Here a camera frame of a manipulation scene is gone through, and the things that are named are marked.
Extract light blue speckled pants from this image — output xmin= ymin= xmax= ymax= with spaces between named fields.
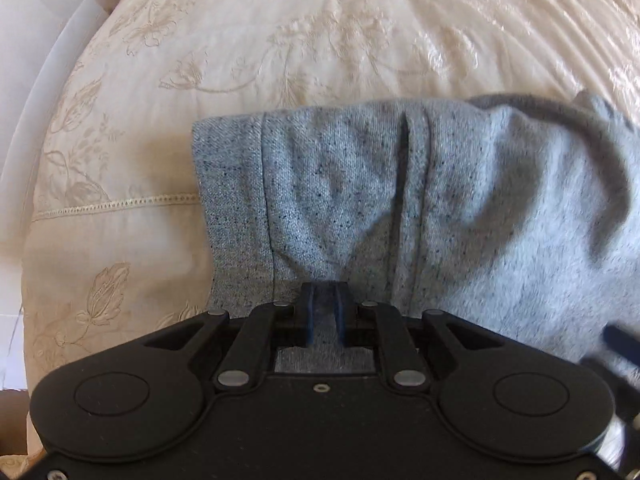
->
xmin=192 ymin=92 xmax=639 ymax=382

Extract cream embroidered bedspread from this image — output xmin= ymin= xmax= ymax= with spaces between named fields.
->
xmin=22 ymin=0 xmax=639 ymax=387

